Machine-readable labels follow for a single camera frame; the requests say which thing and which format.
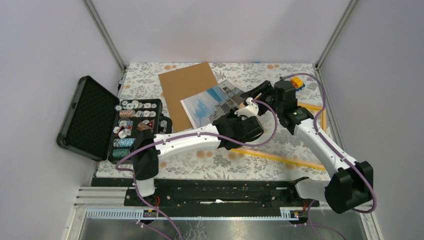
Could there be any brown cardboard backing board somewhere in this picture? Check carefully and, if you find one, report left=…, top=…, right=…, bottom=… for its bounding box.
left=158, top=62, right=217, bottom=132

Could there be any aluminium rail front frame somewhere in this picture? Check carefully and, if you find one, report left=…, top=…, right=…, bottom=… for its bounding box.
left=66, top=186, right=382, bottom=240

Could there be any right aluminium corner post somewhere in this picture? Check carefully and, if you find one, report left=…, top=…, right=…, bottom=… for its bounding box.
left=315, top=0, right=359, bottom=72

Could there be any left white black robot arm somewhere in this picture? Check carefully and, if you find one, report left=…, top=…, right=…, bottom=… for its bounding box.
left=129, top=116, right=264, bottom=206

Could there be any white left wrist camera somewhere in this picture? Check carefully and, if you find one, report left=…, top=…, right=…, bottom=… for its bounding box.
left=234, top=97, right=259, bottom=118

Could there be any yellow wooden picture frame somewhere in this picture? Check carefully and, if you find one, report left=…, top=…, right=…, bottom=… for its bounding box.
left=231, top=103, right=325, bottom=171

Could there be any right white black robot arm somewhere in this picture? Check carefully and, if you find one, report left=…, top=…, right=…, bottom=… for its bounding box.
left=240, top=80, right=377, bottom=214

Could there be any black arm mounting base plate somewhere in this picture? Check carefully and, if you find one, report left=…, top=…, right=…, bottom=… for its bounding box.
left=91, top=177, right=320, bottom=218

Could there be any left aluminium corner post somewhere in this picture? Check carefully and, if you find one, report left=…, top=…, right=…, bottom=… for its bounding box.
left=82, top=0, right=127, bottom=72

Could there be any printed building photo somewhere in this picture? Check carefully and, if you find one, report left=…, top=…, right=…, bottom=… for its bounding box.
left=180, top=80, right=244, bottom=129

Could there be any aluminium corner post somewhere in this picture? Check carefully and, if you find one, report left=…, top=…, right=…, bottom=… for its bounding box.
left=82, top=0, right=127, bottom=72
left=315, top=0, right=359, bottom=72

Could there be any yellow blue toy car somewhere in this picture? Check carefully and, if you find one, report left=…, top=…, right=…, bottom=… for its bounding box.
left=290, top=76, right=306, bottom=91

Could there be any black poker chip case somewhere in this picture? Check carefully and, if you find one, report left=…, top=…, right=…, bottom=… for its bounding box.
left=56, top=76, right=172, bottom=164

